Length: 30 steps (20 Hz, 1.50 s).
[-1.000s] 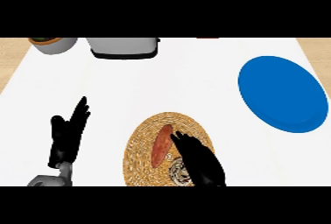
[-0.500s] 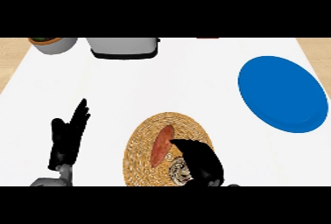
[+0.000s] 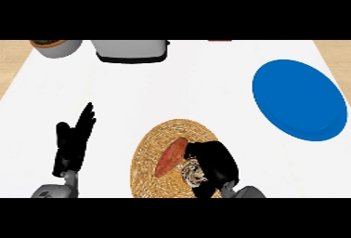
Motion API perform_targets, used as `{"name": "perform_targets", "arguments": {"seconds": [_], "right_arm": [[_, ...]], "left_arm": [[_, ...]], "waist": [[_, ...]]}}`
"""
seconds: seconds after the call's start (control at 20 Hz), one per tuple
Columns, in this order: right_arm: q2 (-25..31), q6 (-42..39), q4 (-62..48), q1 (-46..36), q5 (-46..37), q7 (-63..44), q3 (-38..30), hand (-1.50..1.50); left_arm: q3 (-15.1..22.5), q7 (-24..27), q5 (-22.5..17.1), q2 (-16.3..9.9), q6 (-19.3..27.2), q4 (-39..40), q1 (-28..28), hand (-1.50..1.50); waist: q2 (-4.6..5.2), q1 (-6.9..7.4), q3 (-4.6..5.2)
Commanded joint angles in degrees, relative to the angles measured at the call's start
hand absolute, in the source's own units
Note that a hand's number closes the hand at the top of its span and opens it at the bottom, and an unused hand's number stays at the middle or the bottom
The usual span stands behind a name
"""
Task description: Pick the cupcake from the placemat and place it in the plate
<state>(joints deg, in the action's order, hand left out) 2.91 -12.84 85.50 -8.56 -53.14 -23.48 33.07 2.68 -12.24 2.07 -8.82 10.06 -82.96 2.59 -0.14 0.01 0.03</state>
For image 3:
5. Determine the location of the orange sweet potato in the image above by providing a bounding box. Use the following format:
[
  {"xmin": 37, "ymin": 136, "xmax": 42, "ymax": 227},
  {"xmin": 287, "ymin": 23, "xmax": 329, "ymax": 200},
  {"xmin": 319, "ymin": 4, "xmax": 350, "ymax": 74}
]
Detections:
[{"xmin": 154, "ymin": 137, "xmax": 189, "ymax": 179}]

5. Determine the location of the round woven wicker placemat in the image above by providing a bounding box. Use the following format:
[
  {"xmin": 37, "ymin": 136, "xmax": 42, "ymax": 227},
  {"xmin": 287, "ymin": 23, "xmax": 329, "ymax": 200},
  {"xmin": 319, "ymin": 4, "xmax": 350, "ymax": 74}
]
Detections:
[{"xmin": 129, "ymin": 118, "xmax": 226, "ymax": 199}]

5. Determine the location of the grey and black appliance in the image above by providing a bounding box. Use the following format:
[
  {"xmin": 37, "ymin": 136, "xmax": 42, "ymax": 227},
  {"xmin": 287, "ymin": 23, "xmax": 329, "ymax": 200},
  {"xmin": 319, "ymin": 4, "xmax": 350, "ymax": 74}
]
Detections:
[{"xmin": 89, "ymin": 39, "xmax": 172, "ymax": 65}]

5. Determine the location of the white speckled cupcake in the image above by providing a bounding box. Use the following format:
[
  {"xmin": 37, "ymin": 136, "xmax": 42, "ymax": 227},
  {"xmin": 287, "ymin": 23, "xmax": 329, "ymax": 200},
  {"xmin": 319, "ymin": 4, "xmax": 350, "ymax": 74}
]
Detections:
[{"xmin": 181, "ymin": 157, "xmax": 210, "ymax": 189}]

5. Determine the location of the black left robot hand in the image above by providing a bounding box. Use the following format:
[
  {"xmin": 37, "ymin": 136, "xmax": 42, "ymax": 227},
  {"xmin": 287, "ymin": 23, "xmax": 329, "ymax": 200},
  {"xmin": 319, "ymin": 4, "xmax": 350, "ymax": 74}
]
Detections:
[{"xmin": 51, "ymin": 101, "xmax": 98, "ymax": 179}]

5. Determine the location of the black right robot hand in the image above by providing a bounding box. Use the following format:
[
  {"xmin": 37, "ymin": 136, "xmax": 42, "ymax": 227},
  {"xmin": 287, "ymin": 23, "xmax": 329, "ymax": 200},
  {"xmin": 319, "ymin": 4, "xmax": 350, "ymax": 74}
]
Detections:
[{"xmin": 185, "ymin": 140, "xmax": 242, "ymax": 199}]

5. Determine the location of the blue round plate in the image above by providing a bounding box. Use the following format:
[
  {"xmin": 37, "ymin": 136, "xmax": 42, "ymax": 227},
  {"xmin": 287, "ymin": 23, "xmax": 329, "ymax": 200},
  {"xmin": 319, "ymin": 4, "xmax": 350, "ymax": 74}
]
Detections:
[{"xmin": 251, "ymin": 59, "xmax": 350, "ymax": 142}]

